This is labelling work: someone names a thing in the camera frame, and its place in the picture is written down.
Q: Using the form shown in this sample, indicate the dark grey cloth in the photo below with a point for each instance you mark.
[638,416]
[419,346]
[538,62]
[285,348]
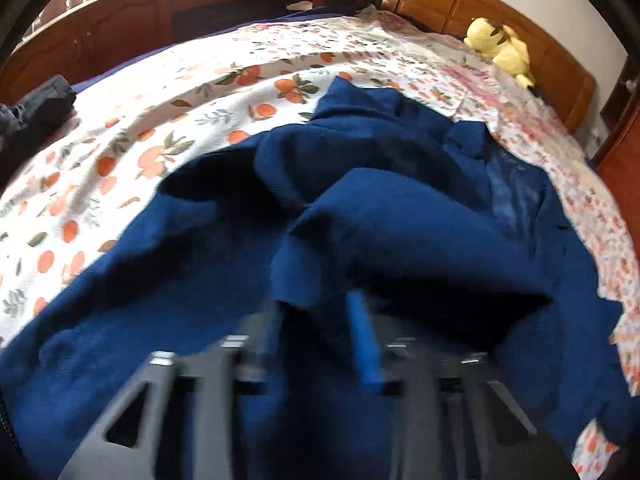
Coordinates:
[40,102]

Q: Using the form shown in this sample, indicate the yellow plush toy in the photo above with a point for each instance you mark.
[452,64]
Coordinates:
[505,50]

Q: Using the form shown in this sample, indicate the orange fruit print bedsheet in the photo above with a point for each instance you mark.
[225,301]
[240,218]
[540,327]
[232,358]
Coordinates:
[150,125]

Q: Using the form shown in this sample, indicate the wooden desk cabinet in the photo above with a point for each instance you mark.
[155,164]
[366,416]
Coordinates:
[125,20]

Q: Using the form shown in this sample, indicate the wooden headboard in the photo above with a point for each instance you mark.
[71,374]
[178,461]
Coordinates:
[450,0]

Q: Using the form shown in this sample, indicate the navy blue garment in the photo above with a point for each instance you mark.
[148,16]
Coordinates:
[400,210]

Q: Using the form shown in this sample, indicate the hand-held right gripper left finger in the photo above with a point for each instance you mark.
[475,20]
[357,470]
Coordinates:
[257,347]

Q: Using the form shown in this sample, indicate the wooden wardrobe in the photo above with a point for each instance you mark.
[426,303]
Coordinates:
[620,160]

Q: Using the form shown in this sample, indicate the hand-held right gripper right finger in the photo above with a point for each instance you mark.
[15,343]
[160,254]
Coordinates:
[364,340]

